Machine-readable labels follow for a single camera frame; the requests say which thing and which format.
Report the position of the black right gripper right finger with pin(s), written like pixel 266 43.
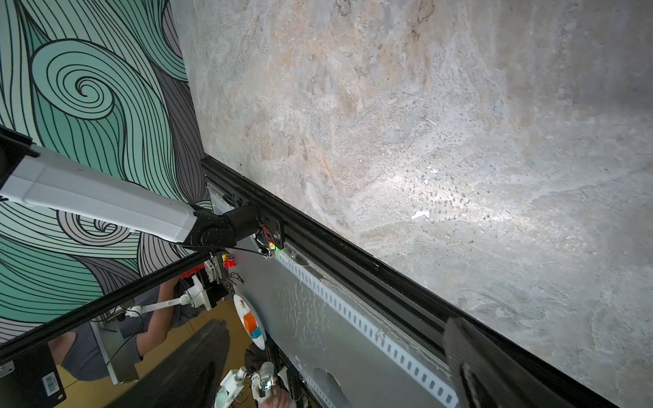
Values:
pixel 486 376

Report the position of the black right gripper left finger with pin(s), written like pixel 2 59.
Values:
pixel 189 377

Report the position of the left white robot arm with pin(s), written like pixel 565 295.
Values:
pixel 35 176

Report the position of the person outside the cell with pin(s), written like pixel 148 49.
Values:
pixel 78 352

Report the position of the white round orange sticker disc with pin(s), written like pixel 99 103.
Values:
pixel 250 321

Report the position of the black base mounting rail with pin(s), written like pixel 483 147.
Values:
pixel 421 314

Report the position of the white teleoperation handle device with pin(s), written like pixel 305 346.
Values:
pixel 261 383

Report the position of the black front frame post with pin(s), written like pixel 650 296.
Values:
pixel 52 329

